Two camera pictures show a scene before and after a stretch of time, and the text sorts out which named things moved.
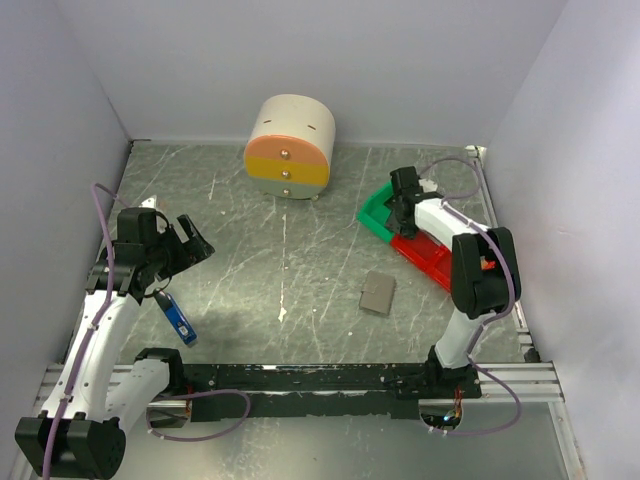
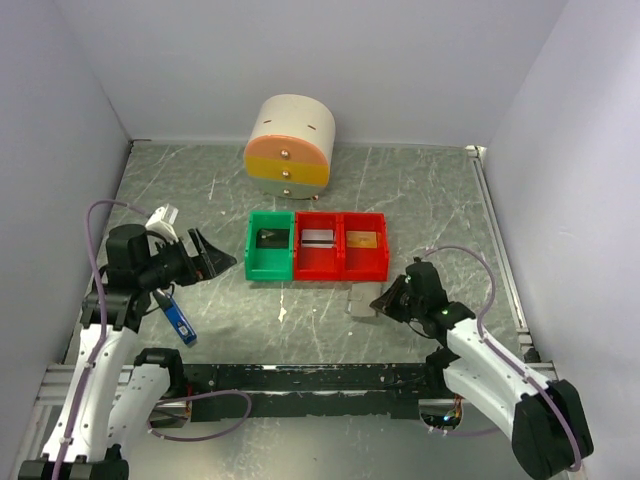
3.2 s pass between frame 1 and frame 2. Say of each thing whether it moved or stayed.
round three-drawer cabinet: stayed
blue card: stayed
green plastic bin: moved
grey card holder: moved
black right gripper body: moved
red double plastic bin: moved
